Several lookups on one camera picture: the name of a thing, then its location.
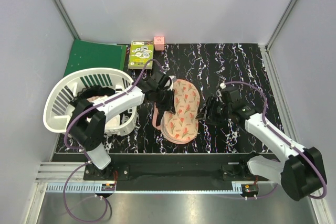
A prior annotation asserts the white plastic laundry basket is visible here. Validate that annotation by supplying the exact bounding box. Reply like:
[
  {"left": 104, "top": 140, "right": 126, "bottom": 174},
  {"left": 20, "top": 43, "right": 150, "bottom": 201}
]
[{"left": 43, "top": 68, "right": 137, "bottom": 136}]

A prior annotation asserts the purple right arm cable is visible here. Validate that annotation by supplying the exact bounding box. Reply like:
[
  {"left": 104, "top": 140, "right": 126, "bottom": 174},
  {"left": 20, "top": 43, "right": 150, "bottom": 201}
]
[{"left": 217, "top": 81, "right": 328, "bottom": 200}]

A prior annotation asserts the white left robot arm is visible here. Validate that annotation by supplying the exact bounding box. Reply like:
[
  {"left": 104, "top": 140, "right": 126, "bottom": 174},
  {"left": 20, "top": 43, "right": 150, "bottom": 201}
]
[{"left": 65, "top": 71, "right": 175, "bottom": 180}]

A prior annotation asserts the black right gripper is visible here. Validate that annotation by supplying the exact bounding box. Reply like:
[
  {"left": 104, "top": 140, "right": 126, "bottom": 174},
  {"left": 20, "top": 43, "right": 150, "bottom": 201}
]
[{"left": 195, "top": 96, "right": 232, "bottom": 126}]

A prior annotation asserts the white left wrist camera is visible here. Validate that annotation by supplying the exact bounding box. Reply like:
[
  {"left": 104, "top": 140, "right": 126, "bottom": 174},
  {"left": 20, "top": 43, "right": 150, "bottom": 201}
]
[{"left": 169, "top": 76, "right": 176, "bottom": 88}]

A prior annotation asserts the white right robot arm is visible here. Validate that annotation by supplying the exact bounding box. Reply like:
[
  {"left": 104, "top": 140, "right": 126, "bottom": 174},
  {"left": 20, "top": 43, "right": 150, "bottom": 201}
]
[{"left": 196, "top": 87, "right": 327, "bottom": 201}]

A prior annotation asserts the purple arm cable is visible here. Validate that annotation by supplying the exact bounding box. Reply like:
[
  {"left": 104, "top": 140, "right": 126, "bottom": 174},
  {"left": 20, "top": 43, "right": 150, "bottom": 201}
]
[
  {"left": 62, "top": 59, "right": 165, "bottom": 221},
  {"left": 217, "top": 81, "right": 328, "bottom": 200}
]

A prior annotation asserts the white slotted cable duct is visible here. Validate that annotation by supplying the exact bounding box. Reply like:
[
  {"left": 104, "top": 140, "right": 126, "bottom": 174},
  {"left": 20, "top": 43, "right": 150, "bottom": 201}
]
[{"left": 46, "top": 183, "right": 116, "bottom": 194}]

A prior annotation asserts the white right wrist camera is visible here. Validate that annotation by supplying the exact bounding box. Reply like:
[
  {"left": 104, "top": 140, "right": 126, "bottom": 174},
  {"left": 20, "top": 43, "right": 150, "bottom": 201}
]
[{"left": 219, "top": 82, "right": 227, "bottom": 90}]

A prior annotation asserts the pink mesh bra laundry bag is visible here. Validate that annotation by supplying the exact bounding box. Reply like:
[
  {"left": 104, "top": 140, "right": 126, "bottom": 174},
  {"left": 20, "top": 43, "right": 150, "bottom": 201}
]
[{"left": 152, "top": 79, "right": 200, "bottom": 144}]

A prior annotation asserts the green card box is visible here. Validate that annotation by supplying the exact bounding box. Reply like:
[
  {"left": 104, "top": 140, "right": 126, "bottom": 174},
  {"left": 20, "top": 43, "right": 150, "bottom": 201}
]
[{"left": 128, "top": 41, "right": 154, "bottom": 69}]

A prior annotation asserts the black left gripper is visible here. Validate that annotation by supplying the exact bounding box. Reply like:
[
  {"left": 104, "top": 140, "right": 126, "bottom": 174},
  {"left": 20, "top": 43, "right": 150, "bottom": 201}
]
[{"left": 154, "top": 88, "right": 176, "bottom": 114}]

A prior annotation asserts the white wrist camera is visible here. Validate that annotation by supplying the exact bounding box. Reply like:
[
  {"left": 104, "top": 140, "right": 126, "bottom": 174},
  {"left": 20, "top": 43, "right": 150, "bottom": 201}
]
[
  {"left": 219, "top": 82, "right": 227, "bottom": 90},
  {"left": 169, "top": 76, "right": 176, "bottom": 88}
]

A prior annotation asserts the green cutting mat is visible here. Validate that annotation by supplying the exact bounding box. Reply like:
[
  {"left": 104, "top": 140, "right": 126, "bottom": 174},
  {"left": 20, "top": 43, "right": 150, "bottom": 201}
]
[{"left": 64, "top": 39, "right": 127, "bottom": 77}]

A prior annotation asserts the black lace bra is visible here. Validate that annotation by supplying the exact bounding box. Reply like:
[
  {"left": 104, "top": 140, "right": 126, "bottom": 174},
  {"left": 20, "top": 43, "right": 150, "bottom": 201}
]
[{"left": 69, "top": 85, "right": 115, "bottom": 107}]

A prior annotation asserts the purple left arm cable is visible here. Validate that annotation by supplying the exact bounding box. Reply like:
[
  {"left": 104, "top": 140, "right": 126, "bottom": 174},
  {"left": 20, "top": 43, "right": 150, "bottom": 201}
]
[{"left": 62, "top": 59, "right": 165, "bottom": 221}]

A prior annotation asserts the small pink box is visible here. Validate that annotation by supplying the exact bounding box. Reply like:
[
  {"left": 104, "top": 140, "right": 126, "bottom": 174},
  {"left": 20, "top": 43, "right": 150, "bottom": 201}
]
[{"left": 154, "top": 36, "right": 165, "bottom": 51}]

